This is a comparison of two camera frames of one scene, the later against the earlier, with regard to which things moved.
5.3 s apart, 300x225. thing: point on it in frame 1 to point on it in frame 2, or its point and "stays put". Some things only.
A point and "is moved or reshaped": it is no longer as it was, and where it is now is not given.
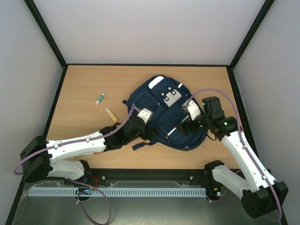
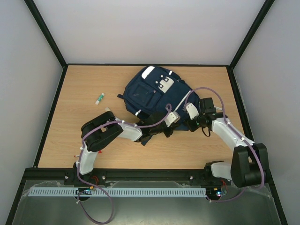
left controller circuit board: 86,191 stays put
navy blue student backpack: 171,104 is moved or reshaped
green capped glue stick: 100,98 stays put
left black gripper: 146,136 to 172,127
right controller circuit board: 213,191 stays put
